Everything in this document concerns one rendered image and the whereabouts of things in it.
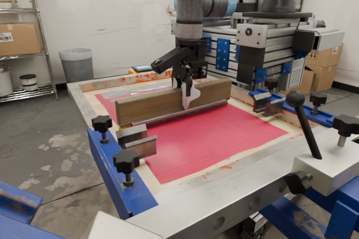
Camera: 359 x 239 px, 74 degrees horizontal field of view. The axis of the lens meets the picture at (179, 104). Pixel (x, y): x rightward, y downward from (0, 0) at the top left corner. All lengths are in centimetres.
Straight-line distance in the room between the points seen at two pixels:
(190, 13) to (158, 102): 26
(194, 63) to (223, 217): 45
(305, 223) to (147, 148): 34
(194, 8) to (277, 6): 58
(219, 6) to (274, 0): 50
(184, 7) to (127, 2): 372
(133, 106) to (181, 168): 23
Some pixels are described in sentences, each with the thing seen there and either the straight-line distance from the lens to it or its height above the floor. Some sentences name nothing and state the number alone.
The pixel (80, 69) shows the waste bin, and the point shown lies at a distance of 372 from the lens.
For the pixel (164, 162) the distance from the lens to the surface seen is 57.
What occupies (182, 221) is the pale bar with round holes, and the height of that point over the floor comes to 104.
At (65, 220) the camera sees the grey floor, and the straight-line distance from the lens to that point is 186.
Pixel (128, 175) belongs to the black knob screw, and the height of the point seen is 102.
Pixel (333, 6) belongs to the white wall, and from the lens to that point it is 472.
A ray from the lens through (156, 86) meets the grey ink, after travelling 105.
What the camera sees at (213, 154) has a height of 95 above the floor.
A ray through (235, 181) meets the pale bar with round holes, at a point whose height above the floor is 104.
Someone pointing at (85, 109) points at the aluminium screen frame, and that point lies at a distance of 79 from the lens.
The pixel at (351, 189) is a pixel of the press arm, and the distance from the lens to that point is 45.
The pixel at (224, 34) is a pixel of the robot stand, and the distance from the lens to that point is 134.
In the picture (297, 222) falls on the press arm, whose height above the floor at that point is 92.
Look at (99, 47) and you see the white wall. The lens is 426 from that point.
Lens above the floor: 129
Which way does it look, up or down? 23 degrees down
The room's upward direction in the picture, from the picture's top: straight up
